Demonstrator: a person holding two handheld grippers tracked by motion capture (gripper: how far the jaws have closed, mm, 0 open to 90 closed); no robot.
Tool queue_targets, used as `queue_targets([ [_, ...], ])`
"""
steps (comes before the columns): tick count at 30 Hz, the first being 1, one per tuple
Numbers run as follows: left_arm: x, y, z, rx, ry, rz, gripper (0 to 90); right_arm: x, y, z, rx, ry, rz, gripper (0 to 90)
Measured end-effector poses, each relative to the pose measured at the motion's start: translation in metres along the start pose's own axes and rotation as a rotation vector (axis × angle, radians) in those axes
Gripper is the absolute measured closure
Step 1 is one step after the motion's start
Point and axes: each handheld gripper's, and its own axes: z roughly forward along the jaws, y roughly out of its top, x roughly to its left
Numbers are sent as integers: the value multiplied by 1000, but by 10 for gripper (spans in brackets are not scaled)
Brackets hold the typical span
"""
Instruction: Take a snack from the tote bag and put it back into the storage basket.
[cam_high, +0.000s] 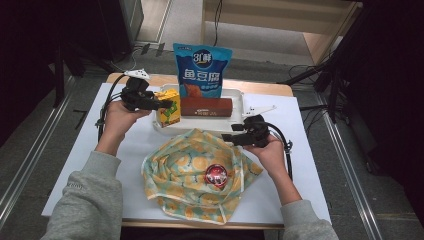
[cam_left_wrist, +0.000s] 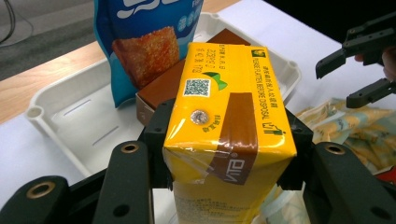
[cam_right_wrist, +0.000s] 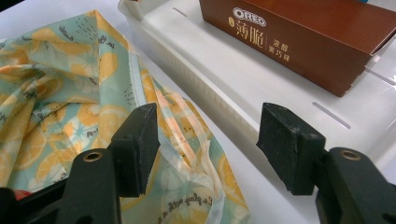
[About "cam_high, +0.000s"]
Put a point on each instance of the red round can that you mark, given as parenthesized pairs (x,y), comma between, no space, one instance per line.
(216,175)

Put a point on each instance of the person's left hand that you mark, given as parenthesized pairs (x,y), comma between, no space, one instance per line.
(116,123)

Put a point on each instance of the grey cabinet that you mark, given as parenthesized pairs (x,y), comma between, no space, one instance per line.
(131,20)

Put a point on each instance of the person's right hand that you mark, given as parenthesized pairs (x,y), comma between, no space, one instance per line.
(271,156)

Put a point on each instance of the brown drink carton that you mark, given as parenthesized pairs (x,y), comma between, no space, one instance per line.
(206,106)

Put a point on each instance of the metal floor rail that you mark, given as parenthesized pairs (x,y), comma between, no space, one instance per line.
(350,173)
(36,146)

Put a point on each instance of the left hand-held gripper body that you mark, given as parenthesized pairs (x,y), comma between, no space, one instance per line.
(136,93)

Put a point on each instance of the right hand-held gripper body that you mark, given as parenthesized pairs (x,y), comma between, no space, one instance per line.
(256,131)

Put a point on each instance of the floral fabric tote bag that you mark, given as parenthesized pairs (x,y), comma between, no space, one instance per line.
(180,193)

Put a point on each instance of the wooden table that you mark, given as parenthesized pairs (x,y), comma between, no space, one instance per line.
(260,88)

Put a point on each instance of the white table cover sheet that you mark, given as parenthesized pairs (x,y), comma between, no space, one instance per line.
(300,133)

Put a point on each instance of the yellow drink carton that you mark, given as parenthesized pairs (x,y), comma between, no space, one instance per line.
(169,111)

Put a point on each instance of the black metal stand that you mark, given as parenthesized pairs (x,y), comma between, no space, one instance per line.
(59,76)

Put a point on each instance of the blue snack pouch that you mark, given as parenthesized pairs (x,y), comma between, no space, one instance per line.
(201,70)

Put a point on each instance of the white plastic tray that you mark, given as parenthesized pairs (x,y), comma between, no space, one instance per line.
(200,123)

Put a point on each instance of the light wooden shelf unit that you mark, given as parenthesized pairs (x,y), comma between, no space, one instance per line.
(276,16)

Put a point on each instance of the black tripod stand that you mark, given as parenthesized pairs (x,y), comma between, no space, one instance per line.
(333,83)

